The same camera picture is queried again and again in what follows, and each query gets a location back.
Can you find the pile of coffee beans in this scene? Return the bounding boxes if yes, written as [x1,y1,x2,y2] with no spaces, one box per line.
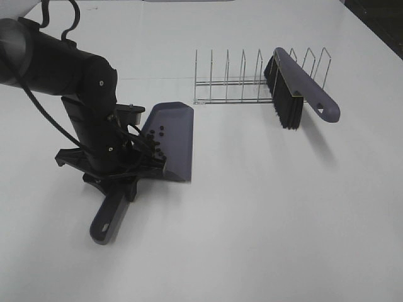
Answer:
[145,126,167,160]

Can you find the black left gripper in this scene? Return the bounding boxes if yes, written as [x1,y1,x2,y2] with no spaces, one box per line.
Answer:
[55,96,166,202]

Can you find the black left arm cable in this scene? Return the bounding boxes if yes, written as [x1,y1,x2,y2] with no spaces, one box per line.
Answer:
[0,0,82,148]

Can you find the purple hand brush black bristles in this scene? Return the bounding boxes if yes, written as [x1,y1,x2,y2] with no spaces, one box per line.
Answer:
[264,47,341,130]

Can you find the purple plastic dustpan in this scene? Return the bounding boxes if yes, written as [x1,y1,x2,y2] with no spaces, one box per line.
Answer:
[89,102,194,245]

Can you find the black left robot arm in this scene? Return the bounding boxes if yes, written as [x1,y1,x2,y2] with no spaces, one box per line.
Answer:
[1,18,166,192]

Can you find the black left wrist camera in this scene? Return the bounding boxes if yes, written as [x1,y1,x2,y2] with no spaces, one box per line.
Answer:
[116,104,145,125]

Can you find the chrome wire dish rack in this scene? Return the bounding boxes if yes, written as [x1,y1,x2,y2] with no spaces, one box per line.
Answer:
[193,47,332,104]

